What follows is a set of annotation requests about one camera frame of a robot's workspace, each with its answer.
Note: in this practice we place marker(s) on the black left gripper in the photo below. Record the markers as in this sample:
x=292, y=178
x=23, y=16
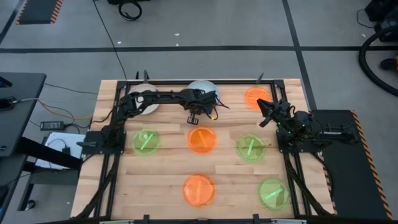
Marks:
x=202, y=101

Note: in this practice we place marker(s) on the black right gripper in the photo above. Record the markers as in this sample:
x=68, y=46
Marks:
x=281, y=112

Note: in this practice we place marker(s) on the orange translucent plastic plate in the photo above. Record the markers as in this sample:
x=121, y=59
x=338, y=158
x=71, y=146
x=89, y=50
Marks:
x=202, y=141
x=199, y=191
x=252, y=96

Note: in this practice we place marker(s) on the green translucent plastic plate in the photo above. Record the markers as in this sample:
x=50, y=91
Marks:
x=270, y=186
x=258, y=150
x=151, y=147

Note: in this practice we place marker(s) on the large white plastic plate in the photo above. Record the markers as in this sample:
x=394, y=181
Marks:
x=152, y=108

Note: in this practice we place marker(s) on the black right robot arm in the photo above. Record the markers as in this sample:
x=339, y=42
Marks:
x=311, y=130

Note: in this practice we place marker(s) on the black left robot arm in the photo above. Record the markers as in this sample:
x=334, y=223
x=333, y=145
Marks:
x=146, y=97

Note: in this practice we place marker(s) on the large greyish white plate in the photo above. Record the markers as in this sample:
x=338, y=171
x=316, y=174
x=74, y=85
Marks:
x=202, y=84

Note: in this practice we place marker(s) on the large black hazard-striped mat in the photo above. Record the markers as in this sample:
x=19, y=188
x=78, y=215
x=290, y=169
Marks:
x=348, y=174

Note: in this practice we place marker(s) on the small black plug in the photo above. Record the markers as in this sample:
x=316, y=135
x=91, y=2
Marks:
x=66, y=151

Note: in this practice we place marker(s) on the black orange device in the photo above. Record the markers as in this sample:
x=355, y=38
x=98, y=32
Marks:
x=388, y=63

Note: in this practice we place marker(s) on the white paper sheet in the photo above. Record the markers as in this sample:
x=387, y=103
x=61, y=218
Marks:
x=56, y=140

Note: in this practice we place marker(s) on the black power adapter brick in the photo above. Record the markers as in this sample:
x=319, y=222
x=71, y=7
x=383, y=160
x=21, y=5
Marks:
x=52, y=125

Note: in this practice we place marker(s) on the black desk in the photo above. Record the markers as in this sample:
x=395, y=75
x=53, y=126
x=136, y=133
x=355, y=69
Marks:
x=21, y=109

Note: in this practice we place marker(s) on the small black hazard-striped mat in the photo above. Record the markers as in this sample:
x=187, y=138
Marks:
x=35, y=11

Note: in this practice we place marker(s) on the black aluminium table frame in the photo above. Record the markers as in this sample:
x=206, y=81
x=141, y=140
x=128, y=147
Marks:
x=199, y=82

